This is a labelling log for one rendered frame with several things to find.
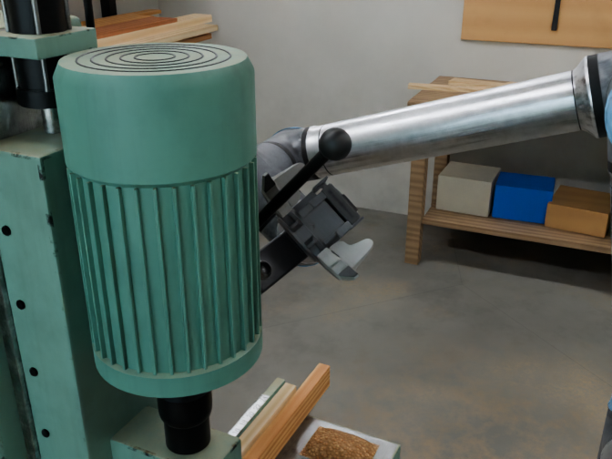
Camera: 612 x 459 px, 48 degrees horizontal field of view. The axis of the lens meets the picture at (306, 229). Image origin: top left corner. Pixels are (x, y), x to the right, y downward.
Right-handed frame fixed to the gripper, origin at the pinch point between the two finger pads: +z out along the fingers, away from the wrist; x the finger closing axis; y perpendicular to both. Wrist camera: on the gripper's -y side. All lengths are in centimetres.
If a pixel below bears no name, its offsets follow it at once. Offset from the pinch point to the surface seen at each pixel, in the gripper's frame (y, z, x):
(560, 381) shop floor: 52, -189, 104
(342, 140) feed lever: 8.4, 5.8, -4.2
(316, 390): -12.6, -37.0, 19.6
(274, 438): -21.1, -25.7, 18.8
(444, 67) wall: 142, -287, -23
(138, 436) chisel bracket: -29.9, -7.0, 4.9
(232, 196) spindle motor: -4.2, 13.9, -6.2
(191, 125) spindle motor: -3.1, 19.9, -12.0
